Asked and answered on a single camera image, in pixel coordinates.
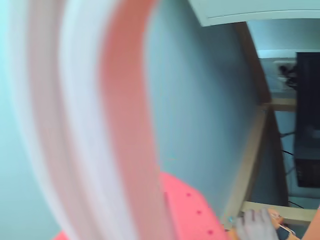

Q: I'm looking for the wooden table frame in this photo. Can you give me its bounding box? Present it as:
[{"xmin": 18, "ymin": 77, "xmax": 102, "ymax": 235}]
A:
[{"xmin": 224, "ymin": 21, "xmax": 319, "ymax": 227}]

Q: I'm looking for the black computer case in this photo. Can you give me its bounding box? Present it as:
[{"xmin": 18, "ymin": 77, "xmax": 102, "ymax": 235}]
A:
[{"xmin": 292, "ymin": 51, "xmax": 320, "ymax": 189}]

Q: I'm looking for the red and white striped object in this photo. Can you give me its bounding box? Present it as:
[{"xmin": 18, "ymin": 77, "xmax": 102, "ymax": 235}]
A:
[{"xmin": 7, "ymin": 0, "xmax": 177, "ymax": 240}]

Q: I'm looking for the white panel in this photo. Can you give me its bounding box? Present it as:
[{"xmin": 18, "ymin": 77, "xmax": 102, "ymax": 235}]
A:
[{"xmin": 186, "ymin": 0, "xmax": 320, "ymax": 28}]

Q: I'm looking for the black cable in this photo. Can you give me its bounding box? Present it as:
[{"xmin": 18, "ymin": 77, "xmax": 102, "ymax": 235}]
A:
[{"xmin": 279, "ymin": 131, "xmax": 296, "ymax": 176}]

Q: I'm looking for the grey fuzzy object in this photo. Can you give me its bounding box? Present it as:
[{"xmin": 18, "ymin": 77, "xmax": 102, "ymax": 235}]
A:
[{"xmin": 234, "ymin": 207, "xmax": 280, "ymax": 240}]

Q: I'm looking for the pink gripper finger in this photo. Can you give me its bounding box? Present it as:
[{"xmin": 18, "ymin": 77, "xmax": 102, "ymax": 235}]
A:
[
  {"xmin": 159, "ymin": 172, "xmax": 230, "ymax": 240},
  {"xmin": 53, "ymin": 230, "xmax": 74, "ymax": 240}
]

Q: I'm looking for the white wall socket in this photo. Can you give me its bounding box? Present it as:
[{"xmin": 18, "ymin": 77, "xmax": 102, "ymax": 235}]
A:
[{"xmin": 273, "ymin": 59, "xmax": 299, "ymax": 91}]

